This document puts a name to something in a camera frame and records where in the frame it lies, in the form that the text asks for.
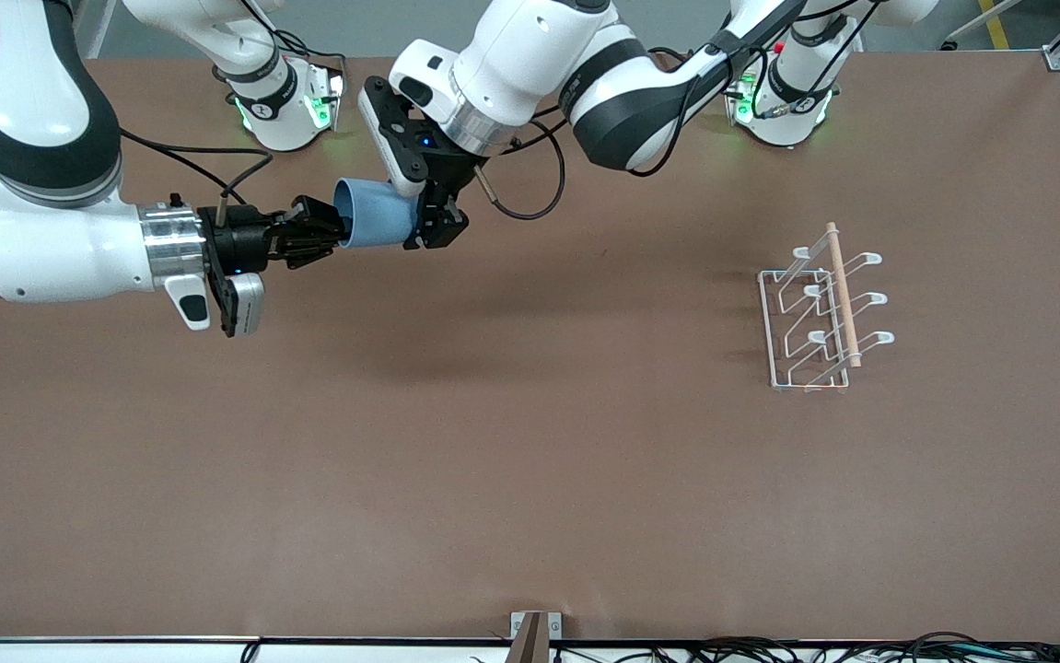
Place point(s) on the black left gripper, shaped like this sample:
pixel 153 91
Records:
pixel 452 172

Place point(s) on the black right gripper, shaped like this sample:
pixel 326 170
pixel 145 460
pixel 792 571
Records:
pixel 244 242

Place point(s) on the blue plastic cup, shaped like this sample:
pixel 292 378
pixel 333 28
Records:
pixel 378 216

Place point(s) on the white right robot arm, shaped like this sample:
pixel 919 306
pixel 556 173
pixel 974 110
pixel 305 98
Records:
pixel 41 239

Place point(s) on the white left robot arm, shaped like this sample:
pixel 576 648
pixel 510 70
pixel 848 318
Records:
pixel 530 55

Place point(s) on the brown table cover sheet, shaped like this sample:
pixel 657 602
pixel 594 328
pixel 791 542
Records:
pixel 493 414

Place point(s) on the metal bracket with wooden post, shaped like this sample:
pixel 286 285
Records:
pixel 530 635

